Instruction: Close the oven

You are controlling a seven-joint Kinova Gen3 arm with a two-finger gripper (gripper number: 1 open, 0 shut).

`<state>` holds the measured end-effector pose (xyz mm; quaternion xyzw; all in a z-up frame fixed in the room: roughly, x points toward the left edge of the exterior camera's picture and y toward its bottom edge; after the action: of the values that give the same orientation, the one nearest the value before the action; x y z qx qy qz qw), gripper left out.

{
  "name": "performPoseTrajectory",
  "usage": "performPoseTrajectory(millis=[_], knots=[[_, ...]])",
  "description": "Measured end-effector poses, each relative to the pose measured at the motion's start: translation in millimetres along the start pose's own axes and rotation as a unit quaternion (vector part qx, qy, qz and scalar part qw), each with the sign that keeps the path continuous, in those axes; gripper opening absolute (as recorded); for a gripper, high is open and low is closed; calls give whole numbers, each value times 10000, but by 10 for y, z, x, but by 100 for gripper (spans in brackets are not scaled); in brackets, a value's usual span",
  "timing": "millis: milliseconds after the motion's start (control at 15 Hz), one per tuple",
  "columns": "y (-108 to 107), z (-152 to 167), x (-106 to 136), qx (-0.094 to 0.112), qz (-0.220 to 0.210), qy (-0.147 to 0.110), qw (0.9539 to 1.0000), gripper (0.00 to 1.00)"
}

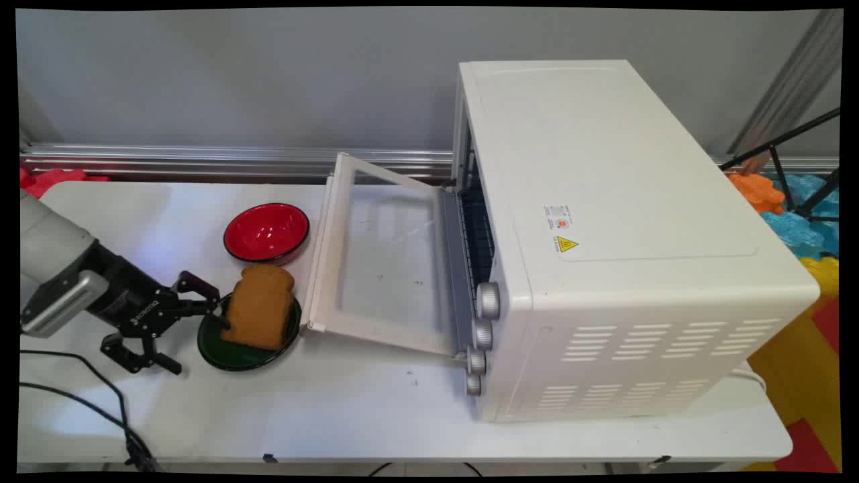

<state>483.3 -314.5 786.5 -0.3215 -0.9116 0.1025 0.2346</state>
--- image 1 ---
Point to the yellow warning triangle sticker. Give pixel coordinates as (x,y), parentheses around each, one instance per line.
(566,244)

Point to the orange foam piece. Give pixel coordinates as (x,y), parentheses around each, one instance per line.
(757,191)

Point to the blue foam piece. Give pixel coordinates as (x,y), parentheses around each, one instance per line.
(795,231)

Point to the white glass oven door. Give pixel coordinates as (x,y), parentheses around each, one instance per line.
(389,255)

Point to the red bowl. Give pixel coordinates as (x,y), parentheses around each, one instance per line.
(265,231)

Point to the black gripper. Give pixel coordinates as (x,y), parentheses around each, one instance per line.
(131,302)

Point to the brown toast slice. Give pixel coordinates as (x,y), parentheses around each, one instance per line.
(258,305)

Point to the aluminium frame post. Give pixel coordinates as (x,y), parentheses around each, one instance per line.
(785,84)

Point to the aluminium frame rail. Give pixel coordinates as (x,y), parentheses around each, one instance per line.
(201,161)

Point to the white printed label sticker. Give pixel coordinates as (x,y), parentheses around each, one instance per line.
(558,217)

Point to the red foam piece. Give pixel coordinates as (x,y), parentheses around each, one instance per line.
(57,180)

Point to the silver oven knob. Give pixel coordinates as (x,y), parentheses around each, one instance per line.
(476,361)
(489,300)
(474,384)
(482,333)

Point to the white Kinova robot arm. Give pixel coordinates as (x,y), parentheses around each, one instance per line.
(47,245)

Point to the white toaster oven body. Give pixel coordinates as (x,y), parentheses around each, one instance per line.
(637,168)

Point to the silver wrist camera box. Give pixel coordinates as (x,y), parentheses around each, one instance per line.
(64,305)

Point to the black tripod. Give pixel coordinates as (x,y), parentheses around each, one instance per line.
(778,164)

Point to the dark green plate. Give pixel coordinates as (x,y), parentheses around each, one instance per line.
(231,355)

